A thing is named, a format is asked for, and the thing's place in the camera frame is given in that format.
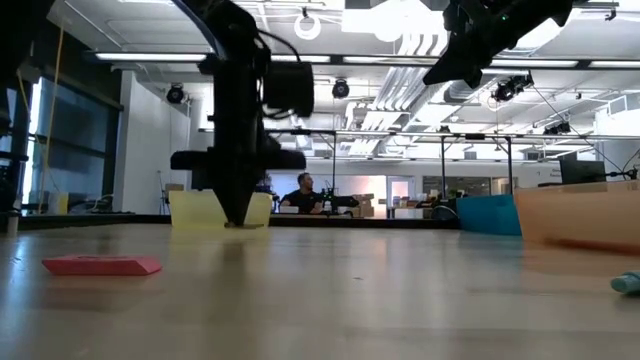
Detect orange translucent plastic bin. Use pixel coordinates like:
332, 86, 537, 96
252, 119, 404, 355
513, 179, 640, 255

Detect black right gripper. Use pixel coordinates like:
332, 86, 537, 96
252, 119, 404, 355
423, 0, 531, 90

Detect yellow container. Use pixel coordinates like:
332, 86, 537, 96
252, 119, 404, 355
48, 191, 70, 217

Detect black overhead light bar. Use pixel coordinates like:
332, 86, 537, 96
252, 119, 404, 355
92, 49, 640, 72

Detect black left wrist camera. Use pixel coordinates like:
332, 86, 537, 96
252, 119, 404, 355
261, 60, 316, 120

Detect teal plastic bin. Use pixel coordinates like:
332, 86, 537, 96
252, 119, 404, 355
455, 194, 524, 237

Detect pink eraser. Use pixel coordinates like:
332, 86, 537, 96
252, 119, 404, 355
41, 254, 164, 278

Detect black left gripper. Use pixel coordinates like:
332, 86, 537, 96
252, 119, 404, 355
168, 52, 308, 227

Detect yellow hanging cable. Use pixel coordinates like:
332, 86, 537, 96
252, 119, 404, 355
37, 24, 67, 214

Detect black background rig frame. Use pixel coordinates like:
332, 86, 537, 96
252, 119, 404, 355
269, 127, 516, 204

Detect silver ventilation duct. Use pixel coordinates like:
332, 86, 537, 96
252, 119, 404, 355
439, 49, 586, 105

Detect cardboard boxes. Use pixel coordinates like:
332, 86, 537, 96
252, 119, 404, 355
349, 192, 377, 219

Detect white cable coil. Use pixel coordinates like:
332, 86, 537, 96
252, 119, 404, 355
293, 13, 323, 42

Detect person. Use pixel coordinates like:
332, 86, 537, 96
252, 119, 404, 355
278, 171, 326, 216

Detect light green pen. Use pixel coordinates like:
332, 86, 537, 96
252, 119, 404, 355
609, 270, 640, 296

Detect yellow translucent plastic bin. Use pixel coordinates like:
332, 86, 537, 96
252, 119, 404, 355
168, 190, 274, 232

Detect black aluminium table frame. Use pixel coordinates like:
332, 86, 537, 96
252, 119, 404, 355
0, 212, 462, 232

